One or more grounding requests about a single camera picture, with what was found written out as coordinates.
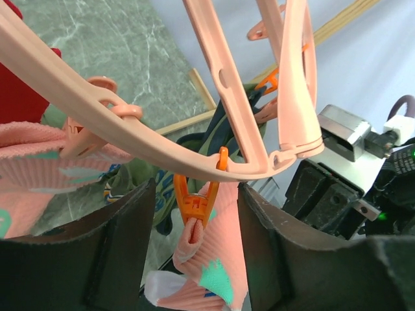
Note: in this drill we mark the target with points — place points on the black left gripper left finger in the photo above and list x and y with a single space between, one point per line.
93 263

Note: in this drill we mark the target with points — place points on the dark red sock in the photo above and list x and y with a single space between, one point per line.
19 102

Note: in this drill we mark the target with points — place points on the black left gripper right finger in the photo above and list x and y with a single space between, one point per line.
291 266

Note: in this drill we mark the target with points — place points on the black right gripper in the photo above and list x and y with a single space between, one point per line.
326 201

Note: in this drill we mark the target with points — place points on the pink round clip hanger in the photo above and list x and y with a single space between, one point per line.
270 142

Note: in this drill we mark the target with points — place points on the pink patterned sock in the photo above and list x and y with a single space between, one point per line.
32 172
211 272

